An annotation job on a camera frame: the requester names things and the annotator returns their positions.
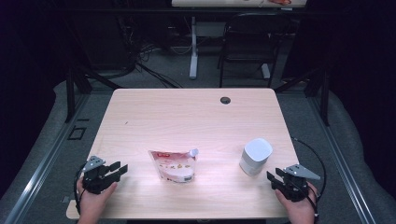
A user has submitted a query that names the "person's right hand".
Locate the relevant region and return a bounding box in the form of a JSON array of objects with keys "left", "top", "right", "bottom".
[{"left": 275, "top": 182, "right": 318, "bottom": 224}]

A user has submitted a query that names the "person's left hand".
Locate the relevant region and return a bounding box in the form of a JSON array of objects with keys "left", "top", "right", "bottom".
[{"left": 77, "top": 177, "right": 119, "bottom": 218}]

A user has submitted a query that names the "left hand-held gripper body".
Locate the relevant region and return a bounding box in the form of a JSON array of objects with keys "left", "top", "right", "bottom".
[{"left": 82, "top": 155, "right": 110, "bottom": 194}]

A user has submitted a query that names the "aluminium floor rail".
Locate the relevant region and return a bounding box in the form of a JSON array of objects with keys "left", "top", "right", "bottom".
[
  {"left": 306, "top": 96, "right": 377, "bottom": 224},
  {"left": 3, "top": 92, "right": 92, "bottom": 224}
]

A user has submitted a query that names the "black floor socket frame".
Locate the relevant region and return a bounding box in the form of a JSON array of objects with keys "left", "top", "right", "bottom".
[{"left": 67, "top": 125, "right": 88, "bottom": 141}]

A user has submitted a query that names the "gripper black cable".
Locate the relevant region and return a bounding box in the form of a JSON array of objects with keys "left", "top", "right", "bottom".
[
  {"left": 290, "top": 136, "right": 327, "bottom": 218},
  {"left": 73, "top": 163, "right": 87, "bottom": 216}
]

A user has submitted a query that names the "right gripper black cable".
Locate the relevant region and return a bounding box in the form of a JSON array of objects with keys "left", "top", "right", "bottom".
[{"left": 290, "top": 136, "right": 327, "bottom": 218}]

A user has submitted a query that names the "black folding chair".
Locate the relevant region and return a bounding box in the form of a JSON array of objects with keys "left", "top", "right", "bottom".
[{"left": 218, "top": 12, "right": 292, "bottom": 89}]

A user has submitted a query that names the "light background desk top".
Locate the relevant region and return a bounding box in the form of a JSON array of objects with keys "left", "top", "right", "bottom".
[{"left": 171, "top": 0, "right": 307, "bottom": 8}]

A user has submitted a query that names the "white lidded plastic container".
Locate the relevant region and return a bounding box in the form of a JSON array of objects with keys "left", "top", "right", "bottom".
[{"left": 238, "top": 137, "right": 274, "bottom": 177}]

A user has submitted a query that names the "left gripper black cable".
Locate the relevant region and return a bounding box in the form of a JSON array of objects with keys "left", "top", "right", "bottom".
[{"left": 73, "top": 163, "right": 87, "bottom": 216}]

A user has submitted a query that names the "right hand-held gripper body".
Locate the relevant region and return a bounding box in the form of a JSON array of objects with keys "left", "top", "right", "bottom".
[{"left": 272, "top": 163, "right": 321, "bottom": 203}]

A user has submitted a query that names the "bundle of floor cables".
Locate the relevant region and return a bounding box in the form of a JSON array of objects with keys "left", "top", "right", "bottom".
[{"left": 118, "top": 18, "right": 185, "bottom": 90}]

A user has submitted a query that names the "red and white spouted pouch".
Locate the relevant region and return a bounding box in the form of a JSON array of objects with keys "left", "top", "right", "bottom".
[{"left": 148, "top": 147, "right": 200, "bottom": 184}]

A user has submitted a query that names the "black metal stand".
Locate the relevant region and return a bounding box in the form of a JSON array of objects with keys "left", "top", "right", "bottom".
[
  {"left": 274, "top": 66, "right": 331, "bottom": 127},
  {"left": 64, "top": 62, "right": 122, "bottom": 124}
]

